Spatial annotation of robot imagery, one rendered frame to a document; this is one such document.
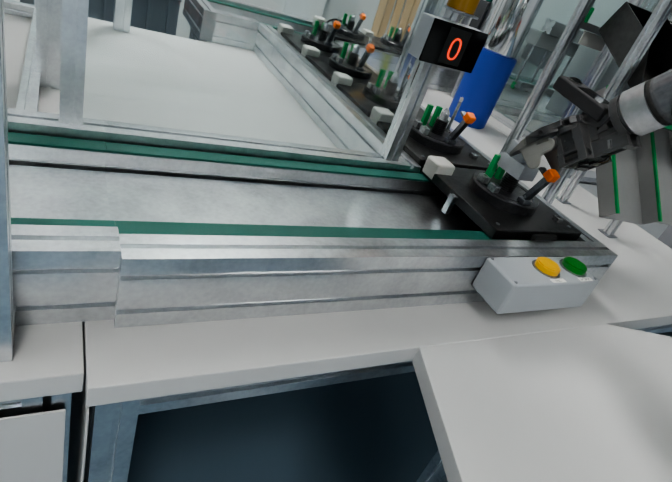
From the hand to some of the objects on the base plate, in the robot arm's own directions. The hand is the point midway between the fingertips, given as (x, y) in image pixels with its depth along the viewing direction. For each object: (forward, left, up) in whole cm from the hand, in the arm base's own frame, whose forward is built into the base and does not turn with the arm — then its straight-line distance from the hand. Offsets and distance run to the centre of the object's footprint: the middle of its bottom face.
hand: (524, 150), depth 94 cm
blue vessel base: (+86, -48, -27) cm, 102 cm away
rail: (-20, +26, -19) cm, 38 cm away
